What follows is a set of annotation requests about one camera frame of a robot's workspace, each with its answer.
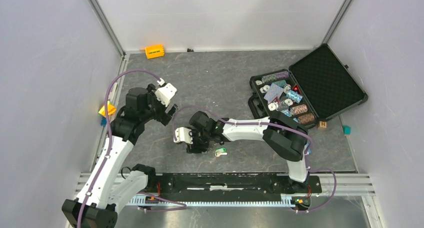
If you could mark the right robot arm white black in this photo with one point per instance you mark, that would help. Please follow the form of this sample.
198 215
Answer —
286 137

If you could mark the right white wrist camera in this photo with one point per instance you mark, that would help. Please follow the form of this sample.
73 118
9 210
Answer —
183 135

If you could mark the small blue block at left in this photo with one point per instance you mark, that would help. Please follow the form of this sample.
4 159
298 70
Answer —
103 121

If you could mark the small wooden letter cube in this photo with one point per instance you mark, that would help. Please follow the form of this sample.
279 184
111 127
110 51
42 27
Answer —
322 125

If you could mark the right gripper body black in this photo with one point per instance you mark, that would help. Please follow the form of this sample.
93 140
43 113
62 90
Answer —
200 140

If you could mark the orange box at back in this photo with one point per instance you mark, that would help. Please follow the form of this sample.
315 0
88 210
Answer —
154 51

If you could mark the small teal cube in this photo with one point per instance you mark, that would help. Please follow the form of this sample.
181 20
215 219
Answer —
346 130

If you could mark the yellow orange block at left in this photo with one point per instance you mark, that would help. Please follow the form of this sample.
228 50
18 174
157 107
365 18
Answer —
107 110

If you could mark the black poker chip case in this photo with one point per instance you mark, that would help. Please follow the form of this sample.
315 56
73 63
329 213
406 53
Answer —
319 86

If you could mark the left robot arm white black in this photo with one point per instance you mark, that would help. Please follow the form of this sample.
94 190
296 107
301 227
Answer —
98 204

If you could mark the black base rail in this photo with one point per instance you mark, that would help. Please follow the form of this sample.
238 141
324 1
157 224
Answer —
229 187

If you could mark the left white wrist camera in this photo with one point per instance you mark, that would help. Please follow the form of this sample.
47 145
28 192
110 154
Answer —
165 92

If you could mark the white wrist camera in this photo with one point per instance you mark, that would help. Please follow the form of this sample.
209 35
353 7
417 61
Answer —
183 135
165 92

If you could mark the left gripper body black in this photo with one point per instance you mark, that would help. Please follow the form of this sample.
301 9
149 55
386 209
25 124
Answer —
157 109

